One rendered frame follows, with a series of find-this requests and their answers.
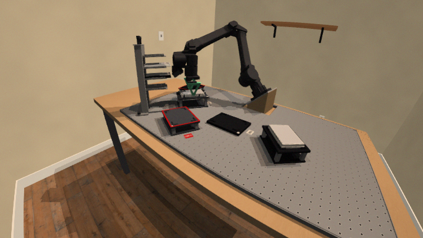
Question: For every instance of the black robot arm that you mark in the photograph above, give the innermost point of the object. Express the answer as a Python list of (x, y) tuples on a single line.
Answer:
[(249, 76)]

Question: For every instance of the grey slotted rack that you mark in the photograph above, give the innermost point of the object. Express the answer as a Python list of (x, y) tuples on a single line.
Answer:
[(144, 87)]

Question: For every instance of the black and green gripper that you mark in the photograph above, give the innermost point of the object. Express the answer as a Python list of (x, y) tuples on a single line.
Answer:
[(191, 81)]

